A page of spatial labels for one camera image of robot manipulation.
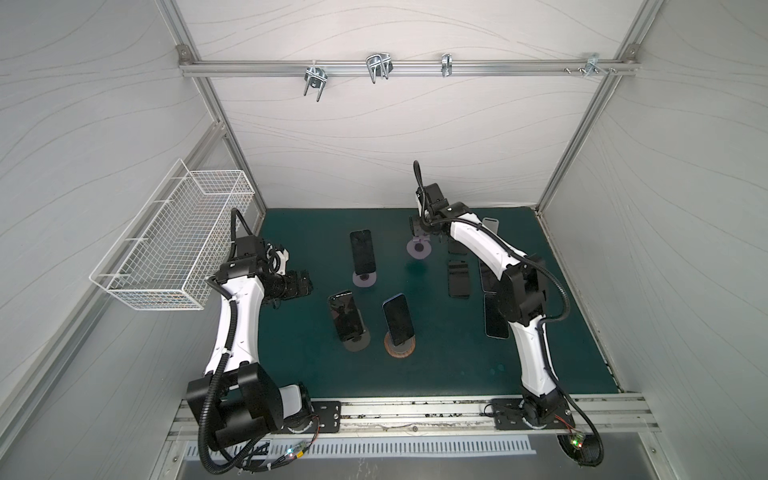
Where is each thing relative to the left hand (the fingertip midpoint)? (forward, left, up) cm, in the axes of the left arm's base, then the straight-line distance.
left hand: (290, 290), depth 80 cm
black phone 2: (+15, -50, -16) cm, 55 cm away
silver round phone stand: (+32, -62, -7) cm, 70 cm away
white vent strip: (-33, -34, -16) cm, 50 cm away
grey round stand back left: (+14, -18, -17) cm, 28 cm away
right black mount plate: (-26, -58, -16) cm, 65 cm away
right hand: (+27, -36, 0) cm, 45 cm away
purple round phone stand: (+23, -37, -10) cm, 44 cm away
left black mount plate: (-28, -12, -16) cm, 34 cm away
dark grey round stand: (-9, -18, -16) cm, 26 cm away
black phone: (+17, -18, -4) cm, 25 cm away
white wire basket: (+6, +24, +16) cm, 29 cm away
